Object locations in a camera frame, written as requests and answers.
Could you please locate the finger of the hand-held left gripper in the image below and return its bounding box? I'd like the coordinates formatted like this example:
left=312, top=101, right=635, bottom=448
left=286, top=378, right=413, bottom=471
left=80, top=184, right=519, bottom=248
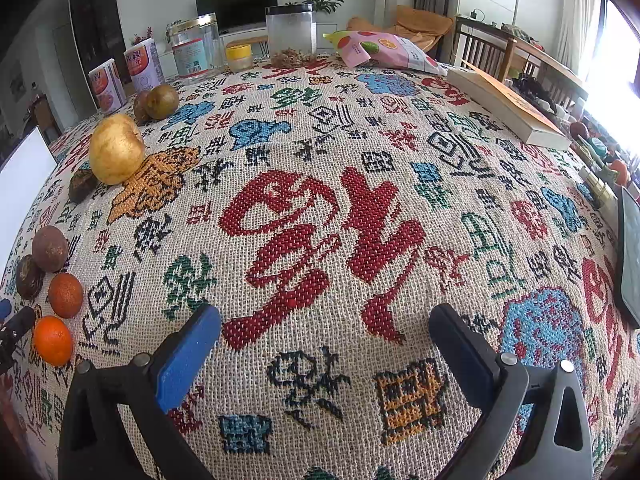
left=0, top=298, right=37, bottom=376

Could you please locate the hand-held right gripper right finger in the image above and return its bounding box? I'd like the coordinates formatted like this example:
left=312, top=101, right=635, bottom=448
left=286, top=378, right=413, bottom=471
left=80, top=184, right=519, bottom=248
left=428, top=303, right=593, bottom=480

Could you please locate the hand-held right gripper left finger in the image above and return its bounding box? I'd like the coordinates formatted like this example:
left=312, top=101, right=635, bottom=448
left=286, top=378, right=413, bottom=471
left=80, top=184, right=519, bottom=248
left=59, top=303, right=222, bottom=480

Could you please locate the dark wrinkled dried fruit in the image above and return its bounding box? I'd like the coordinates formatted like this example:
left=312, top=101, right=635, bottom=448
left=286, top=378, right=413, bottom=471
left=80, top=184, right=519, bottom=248
left=68, top=170, right=98, bottom=204

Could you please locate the large brown monk fruit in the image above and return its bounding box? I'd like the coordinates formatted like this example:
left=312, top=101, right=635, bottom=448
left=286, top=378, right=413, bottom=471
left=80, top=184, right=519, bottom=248
left=145, top=84, right=180, bottom=120

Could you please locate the bright orange tangerine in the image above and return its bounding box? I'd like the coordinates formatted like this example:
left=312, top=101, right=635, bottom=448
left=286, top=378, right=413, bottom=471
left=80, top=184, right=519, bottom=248
left=33, top=315, right=74, bottom=367

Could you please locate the dark brown round fruit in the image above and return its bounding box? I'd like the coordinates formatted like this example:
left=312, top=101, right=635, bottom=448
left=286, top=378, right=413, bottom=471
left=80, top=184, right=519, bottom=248
left=15, top=255, right=46, bottom=302
left=133, top=91, right=152, bottom=125

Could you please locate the dark reddish orange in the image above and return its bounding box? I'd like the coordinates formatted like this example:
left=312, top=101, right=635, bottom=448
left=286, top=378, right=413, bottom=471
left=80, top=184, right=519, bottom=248
left=48, top=272, right=84, bottom=319

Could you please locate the purple passion fruit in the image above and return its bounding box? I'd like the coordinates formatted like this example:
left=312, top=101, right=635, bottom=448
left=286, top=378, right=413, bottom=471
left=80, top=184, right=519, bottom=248
left=31, top=225, right=69, bottom=273

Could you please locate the white box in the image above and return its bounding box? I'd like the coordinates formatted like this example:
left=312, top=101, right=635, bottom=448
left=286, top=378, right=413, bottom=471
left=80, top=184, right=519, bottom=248
left=0, top=126, right=58, bottom=276

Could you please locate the black tablet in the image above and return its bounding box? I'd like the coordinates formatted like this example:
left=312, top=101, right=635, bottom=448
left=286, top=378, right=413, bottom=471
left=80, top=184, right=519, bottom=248
left=614, top=185, right=640, bottom=330

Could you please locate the large yellow pear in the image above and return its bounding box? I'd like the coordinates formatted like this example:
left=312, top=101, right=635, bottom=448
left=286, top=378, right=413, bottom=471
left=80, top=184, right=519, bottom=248
left=89, top=114, right=147, bottom=186

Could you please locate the printed woven tablecloth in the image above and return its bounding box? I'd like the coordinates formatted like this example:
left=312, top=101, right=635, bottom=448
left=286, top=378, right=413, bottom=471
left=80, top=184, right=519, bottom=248
left=0, top=55, right=640, bottom=480

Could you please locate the yellow cover book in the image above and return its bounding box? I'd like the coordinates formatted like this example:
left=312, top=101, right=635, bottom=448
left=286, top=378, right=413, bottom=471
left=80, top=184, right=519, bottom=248
left=446, top=62, right=573, bottom=151

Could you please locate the pink labelled tin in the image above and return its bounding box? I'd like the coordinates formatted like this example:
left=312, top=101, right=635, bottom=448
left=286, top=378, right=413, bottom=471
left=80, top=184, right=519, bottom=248
left=123, top=40, right=165, bottom=92
left=88, top=59, right=127, bottom=112

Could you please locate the small yellow lid jar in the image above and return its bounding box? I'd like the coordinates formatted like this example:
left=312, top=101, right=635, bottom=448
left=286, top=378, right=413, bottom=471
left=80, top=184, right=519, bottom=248
left=225, top=43, right=254, bottom=73

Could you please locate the pink snack bag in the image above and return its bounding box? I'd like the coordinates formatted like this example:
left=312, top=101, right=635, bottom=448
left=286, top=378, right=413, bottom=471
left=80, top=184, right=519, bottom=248
left=322, top=30, right=448, bottom=77

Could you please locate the large clear glass jar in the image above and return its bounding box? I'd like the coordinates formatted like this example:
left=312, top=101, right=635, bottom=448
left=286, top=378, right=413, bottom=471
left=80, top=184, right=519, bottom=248
left=167, top=13, right=227, bottom=85

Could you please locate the pile of dried peel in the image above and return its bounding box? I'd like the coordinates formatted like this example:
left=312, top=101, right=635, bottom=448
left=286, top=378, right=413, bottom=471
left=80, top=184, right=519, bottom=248
left=270, top=48, right=321, bottom=68

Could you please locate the black glass cabinet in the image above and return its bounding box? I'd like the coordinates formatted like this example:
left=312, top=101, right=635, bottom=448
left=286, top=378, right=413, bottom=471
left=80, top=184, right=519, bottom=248
left=68, top=0, right=126, bottom=68

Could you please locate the orange cushion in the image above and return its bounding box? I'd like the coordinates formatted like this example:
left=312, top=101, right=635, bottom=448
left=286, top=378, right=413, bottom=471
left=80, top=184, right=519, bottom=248
left=346, top=5, right=453, bottom=56

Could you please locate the white television cabinet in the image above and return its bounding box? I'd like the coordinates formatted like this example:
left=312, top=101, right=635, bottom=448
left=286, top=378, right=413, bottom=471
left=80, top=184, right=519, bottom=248
left=220, top=22, right=351, bottom=56

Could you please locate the clear container black lid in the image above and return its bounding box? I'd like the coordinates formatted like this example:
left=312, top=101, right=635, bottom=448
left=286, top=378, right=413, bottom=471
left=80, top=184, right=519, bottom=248
left=265, top=4, right=318, bottom=61

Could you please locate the black television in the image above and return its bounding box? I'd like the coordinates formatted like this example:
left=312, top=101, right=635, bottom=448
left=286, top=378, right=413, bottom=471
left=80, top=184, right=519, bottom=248
left=195, top=0, right=279, bottom=31

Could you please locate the green potted plant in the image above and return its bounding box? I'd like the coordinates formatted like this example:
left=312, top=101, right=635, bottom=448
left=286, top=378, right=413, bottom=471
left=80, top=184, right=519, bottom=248
left=299, top=0, right=345, bottom=16

